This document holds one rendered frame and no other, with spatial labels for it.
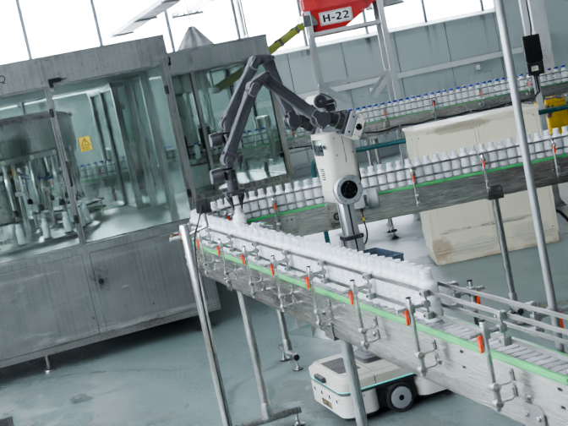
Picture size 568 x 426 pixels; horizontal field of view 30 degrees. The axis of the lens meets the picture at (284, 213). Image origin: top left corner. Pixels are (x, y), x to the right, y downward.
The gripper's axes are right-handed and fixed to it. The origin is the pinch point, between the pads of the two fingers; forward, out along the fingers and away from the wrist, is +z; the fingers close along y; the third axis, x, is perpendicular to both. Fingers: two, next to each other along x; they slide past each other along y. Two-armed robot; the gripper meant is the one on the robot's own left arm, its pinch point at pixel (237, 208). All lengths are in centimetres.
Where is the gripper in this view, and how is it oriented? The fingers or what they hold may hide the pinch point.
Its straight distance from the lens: 524.9
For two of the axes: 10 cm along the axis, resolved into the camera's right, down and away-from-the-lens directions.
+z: 2.0, 9.7, 1.3
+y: 9.3, -2.3, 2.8
